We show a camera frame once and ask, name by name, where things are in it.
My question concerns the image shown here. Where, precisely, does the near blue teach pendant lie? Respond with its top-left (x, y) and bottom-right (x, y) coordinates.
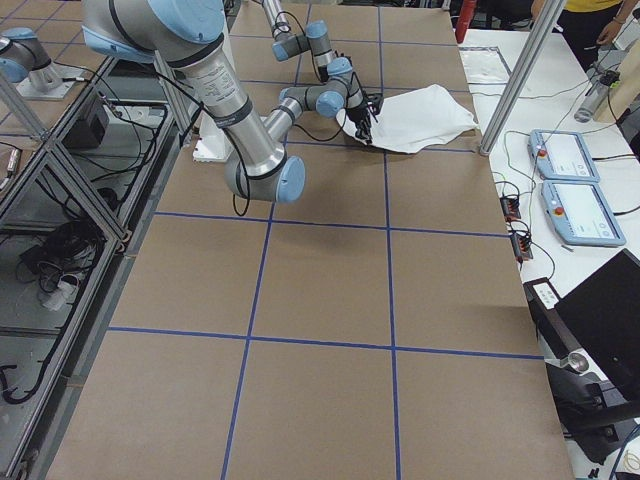
top-left (541, 180), bottom-right (626, 247)

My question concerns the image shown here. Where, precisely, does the clear plastic document sleeve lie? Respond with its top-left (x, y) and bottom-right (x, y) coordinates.
top-left (459, 46), bottom-right (511, 85)

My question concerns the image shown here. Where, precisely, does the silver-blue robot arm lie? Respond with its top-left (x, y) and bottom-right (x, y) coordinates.
top-left (82, 1), bottom-right (383, 203)
top-left (260, 0), bottom-right (338, 83)

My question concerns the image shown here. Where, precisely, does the far blue teach pendant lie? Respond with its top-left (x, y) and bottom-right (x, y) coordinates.
top-left (528, 129), bottom-right (600, 183)

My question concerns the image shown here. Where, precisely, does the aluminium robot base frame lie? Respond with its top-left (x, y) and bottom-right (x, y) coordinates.
top-left (1, 57), bottom-right (192, 479)

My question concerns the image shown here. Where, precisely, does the black camera cable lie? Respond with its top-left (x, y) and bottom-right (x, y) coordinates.
top-left (297, 72), bottom-right (361, 142)

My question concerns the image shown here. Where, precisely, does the white long-sleeve printed t-shirt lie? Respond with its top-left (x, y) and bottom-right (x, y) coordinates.
top-left (335, 83), bottom-right (478, 156)

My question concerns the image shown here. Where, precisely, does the clear plastic water bottle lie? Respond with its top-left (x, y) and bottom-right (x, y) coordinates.
top-left (574, 75), bottom-right (609, 123)

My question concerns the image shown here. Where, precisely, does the blue teach pendant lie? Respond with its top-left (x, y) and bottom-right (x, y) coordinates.
top-left (528, 129), bottom-right (600, 183)
top-left (541, 180), bottom-right (626, 247)

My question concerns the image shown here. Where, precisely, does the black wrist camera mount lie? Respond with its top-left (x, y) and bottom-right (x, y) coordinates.
top-left (366, 93), bottom-right (384, 117)

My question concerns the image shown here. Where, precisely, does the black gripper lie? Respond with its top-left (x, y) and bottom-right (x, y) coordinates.
top-left (347, 102), bottom-right (373, 145)

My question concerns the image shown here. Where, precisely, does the black computer monitor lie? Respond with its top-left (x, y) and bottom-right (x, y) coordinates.
top-left (556, 249), bottom-right (639, 400)

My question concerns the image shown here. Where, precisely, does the red cylinder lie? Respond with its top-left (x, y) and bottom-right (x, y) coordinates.
top-left (454, 0), bottom-right (477, 44)

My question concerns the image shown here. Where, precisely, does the aluminium frame post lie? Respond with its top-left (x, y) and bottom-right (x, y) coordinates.
top-left (479, 0), bottom-right (566, 156)

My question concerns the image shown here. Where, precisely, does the near small orange circuit board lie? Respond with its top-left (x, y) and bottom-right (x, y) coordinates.
top-left (510, 231), bottom-right (533, 264)

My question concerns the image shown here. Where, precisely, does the black box with white label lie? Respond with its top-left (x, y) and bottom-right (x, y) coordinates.
top-left (523, 278), bottom-right (590, 375)

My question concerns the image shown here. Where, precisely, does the person in yellow shirt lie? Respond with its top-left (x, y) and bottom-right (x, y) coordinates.
top-left (557, 0), bottom-right (639, 71)

